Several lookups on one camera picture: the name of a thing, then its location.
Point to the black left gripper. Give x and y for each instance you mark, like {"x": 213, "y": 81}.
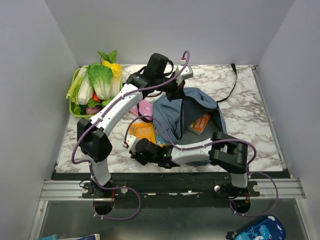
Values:
{"x": 176, "y": 91}

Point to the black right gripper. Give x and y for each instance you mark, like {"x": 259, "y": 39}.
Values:
{"x": 136, "y": 155}

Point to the blue student backpack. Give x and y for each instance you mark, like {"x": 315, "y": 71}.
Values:
{"x": 171, "y": 118}

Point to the orange treehouse story book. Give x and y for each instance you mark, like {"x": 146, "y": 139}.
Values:
{"x": 199, "y": 125}

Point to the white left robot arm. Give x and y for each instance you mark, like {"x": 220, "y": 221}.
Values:
{"x": 93, "y": 134}

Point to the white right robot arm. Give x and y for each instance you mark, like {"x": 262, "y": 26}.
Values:
{"x": 221, "y": 150}

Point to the black cover story book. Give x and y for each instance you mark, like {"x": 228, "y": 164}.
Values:
{"x": 159, "y": 140}

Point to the pink cartoon pencil case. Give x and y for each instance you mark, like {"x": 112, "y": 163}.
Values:
{"x": 145, "y": 109}

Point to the yellow leaf napa cabbage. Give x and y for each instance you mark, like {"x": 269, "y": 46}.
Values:
{"x": 110, "y": 60}

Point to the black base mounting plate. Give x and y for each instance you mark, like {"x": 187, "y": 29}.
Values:
{"x": 166, "y": 190}

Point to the green leaf napa cabbage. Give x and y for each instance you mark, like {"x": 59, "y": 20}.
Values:
{"x": 100, "y": 77}

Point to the round green cabbage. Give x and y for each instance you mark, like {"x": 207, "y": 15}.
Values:
{"x": 105, "y": 102}

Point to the orange carrot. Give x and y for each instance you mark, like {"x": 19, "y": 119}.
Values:
{"x": 96, "y": 98}

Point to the purple onion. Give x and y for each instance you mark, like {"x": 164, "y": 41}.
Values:
{"x": 92, "y": 110}

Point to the green vegetable basket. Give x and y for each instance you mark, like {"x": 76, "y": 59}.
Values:
{"x": 85, "y": 98}

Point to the white green leek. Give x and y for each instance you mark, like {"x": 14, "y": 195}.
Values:
{"x": 74, "y": 88}

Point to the blue book at bottom edge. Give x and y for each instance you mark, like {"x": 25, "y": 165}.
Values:
{"x": 86, "y": 237}

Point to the blue shark pencil case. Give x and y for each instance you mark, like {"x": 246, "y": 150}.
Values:
{"x": 267, "y": 227}

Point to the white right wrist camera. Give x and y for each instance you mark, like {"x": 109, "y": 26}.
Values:
{"x": 130, "y": 141}

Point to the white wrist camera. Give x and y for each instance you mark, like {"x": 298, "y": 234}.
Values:
{"x": 130, "y": 141}
{"x": 187, "y": 73}

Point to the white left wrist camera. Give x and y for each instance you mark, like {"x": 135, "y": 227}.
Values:
{"x": 187, "y": 73}

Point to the aluminium rail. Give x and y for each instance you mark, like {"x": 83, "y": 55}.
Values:
{"x": 62, "y": 190}

